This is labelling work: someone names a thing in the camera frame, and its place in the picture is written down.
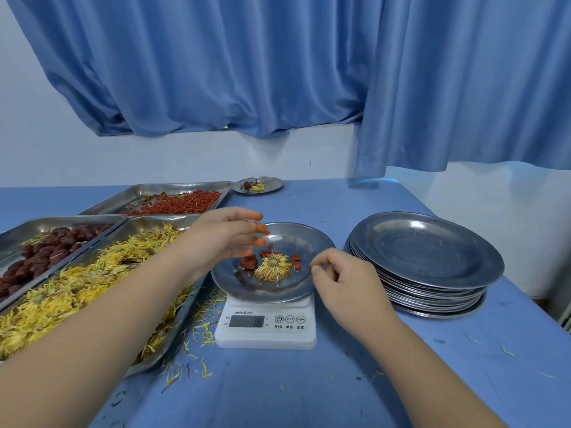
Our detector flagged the person's right hand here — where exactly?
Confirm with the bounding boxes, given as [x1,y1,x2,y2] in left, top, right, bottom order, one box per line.
[310,248,398,338]

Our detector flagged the person's left hand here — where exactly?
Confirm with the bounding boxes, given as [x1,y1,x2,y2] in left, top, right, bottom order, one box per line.
[184,207,271,282]

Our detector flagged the person's left forearm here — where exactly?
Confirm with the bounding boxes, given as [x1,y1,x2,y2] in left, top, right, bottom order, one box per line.
[0,238,199,428]

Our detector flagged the person's right forearm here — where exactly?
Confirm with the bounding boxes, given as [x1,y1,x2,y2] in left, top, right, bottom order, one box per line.
[359,303,510,428]

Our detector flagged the steel plate on scale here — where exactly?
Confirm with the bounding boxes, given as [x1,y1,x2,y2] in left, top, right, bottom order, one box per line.
[210,221,336,305]

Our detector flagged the yellow chrysanthemum flower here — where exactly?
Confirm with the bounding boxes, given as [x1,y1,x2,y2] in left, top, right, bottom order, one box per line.
[254,253,293,281]

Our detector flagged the small filled steel plate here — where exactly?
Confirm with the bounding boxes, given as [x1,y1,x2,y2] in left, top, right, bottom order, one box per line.
[232,176,285,196]

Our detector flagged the pile of red goji berries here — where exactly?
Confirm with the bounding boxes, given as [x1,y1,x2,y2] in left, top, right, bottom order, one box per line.
[122,189,223,216]

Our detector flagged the white digital kitchen scale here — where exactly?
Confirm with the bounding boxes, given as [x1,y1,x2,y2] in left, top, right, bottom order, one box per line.
[214,291,318,351]

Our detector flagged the stack of empty steel plates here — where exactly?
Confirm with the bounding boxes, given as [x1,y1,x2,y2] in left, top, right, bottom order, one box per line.
[344,211,506,320]

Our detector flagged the scattered yellow petals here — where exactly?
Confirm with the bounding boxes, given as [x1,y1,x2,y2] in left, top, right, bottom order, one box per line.
[160,289,229,394]

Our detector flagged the steel tray with chrysanthemum flowers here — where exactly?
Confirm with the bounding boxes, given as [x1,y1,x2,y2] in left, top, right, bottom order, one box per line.
[0,213,233,379]

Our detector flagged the steel tray with goji berries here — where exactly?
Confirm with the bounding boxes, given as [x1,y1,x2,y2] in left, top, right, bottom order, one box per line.
[79,181,235,218]

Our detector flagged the blue curtain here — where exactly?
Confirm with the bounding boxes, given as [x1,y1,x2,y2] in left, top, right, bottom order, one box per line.
[354,0,571,179]
[0,0,376,139]

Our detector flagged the pile of yellow chrysanthemum flowers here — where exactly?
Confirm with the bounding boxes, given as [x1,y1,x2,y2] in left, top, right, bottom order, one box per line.
[0,223,198,362]

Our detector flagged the pile of dried red dates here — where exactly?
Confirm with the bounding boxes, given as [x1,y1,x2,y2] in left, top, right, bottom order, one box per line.
[0,223,115,303]

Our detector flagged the steel tray with red dates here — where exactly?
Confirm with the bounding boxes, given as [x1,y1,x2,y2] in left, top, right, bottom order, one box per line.
[0,214,129,309]

